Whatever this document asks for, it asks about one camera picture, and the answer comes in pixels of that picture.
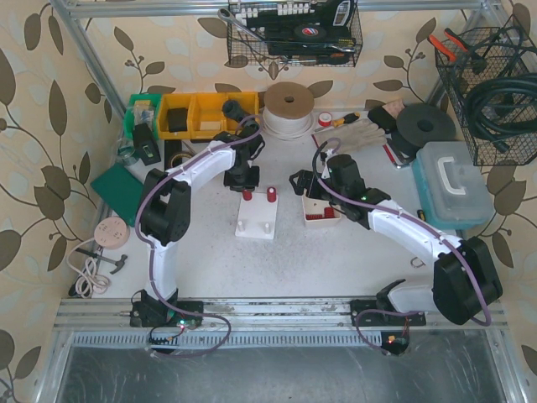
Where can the orange handled pliers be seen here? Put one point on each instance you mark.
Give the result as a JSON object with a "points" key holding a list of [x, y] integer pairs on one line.
{"points": [[444, 47]]}

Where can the red white tape roll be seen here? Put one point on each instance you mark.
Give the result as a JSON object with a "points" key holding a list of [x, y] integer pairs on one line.
{"points": [[324, 119]]}

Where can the brass padlock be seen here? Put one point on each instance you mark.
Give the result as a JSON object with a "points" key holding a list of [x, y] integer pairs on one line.
{"points": [[417, 263]]}

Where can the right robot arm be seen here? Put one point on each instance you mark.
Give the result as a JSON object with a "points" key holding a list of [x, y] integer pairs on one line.
{"points": [[464, 279]]}

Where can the aluminium front rail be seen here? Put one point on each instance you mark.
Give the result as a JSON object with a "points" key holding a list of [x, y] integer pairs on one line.
{"points": [[299, 314]]}

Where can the yellow bin with pipe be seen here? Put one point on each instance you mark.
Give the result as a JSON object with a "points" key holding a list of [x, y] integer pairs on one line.
{"points": [[238, 96]]}

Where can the wire basket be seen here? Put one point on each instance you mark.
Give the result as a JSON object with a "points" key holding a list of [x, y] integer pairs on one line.
{"points": [[275, 21], [493, 93]]}

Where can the brown tape roll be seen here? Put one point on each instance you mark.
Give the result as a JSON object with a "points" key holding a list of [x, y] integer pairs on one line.
{"points": [[178, 158]]}

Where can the black foam disc spool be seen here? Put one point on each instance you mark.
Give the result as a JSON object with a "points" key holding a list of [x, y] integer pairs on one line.
{"points": [[419, 124]]}

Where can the small hammer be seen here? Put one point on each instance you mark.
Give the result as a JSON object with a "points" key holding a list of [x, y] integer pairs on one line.
{"points": [[118, 264]]}

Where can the clear glass jar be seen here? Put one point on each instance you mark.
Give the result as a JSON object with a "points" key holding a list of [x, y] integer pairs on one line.
{"points": [[126, 153]]}

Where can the white peg base plate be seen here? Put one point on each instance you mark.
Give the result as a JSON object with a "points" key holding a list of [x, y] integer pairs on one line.
{"points": [[257, 217]]}

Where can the round beige power socket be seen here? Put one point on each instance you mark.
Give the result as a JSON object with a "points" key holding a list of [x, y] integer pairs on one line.
{"points": [[111, 233]]}

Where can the black green meter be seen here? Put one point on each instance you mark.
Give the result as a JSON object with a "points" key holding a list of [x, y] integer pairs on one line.
{"points": [[145, 144]]}

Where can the black tape roll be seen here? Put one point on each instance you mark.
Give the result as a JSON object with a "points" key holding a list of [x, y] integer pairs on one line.
{"points": [[309, 33]]}

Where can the red handled tool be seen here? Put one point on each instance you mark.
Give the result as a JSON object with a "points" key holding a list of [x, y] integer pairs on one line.
{"points": [[397, 158]]}

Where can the grey pipe fitting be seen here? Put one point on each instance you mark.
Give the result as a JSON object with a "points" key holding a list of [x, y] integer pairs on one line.
{"points": [[244, 120]]}

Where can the large red spring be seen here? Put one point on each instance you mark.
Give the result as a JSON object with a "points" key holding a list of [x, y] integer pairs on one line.
{"points": [[271, 194], [247, 195]]}

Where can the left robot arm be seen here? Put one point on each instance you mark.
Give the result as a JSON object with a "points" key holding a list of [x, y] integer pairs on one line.
{"points": [[164, 212]]}

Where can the yellow bin with card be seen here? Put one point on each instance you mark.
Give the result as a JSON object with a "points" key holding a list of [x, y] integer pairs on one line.
{"points": [[205, 116]]}

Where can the centre wire basket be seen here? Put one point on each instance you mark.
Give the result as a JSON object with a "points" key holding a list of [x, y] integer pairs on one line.
{"points": [[275, 21]]}

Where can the yellow bin with black box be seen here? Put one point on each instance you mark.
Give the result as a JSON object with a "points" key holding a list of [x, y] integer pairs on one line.
{"points": [[172, 121]]}

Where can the right wire basket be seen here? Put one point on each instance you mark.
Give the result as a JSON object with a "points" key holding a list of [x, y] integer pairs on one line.
{"points": [[493, 93]]}

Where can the white spring tray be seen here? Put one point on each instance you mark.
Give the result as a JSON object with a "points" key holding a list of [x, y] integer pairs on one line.
{"points": [[319, 214]]}

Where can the white work glove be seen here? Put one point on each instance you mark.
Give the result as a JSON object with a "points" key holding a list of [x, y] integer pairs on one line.
{"points": [[351, 137]]}

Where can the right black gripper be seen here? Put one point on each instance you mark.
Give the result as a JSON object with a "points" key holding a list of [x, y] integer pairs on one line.
{"points": [[315, 187]]}

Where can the green storage bin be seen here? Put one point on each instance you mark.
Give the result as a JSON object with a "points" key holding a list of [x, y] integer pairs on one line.
{"points": [[142, 108]]}

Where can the small yellow black screwdriver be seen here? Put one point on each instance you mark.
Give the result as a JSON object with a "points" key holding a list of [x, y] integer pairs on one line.
{"points": [[421, 215]]}

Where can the black brush block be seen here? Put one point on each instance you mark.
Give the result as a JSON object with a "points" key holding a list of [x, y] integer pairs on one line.
{"points": [[385, 116]]}

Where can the teal clear toolbox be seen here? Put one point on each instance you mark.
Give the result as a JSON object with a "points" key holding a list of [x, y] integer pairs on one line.
{"points": [[452, 192]]}

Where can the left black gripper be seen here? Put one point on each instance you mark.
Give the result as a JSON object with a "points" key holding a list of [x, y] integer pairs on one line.
{"points": [[241, 181]]}

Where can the black ribbed block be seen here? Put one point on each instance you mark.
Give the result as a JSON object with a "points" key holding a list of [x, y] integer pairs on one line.
{"points": [[170, 147]]}

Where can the white cable spool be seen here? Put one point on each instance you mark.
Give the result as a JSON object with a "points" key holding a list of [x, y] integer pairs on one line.
{"points": [[288, 111]]}

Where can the silver wrench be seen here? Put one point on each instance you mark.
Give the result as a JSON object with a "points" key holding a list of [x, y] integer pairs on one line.
{"points": [[227, 17]]}

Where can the green plastic case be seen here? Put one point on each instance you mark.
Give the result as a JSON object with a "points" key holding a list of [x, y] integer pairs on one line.
{"points": [[121, 191]]}

